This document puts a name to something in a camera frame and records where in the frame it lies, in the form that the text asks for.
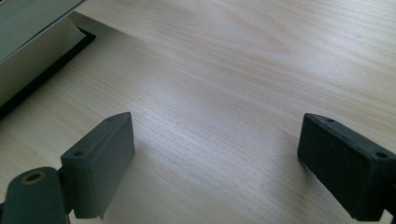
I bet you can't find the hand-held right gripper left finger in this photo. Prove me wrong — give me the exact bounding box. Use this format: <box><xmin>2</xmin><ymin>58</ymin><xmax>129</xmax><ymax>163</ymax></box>
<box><xmin>60</xmin><ymin>111</ymin><xmax>136</xmax><ymax>220</ymax></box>

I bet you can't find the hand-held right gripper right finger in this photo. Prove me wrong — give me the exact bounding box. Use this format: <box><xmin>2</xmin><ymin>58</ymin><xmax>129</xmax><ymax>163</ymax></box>
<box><xmin>296</xmin><ymin>112</ymin><xmax>396</xmax><ymax>222</ymax></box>

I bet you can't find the yellow book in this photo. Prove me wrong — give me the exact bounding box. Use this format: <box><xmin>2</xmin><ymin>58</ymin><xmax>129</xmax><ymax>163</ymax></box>
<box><xmin>0</xmin><ymin>0</ymin><xmax>88</xmax><ymax>108</ymax></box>

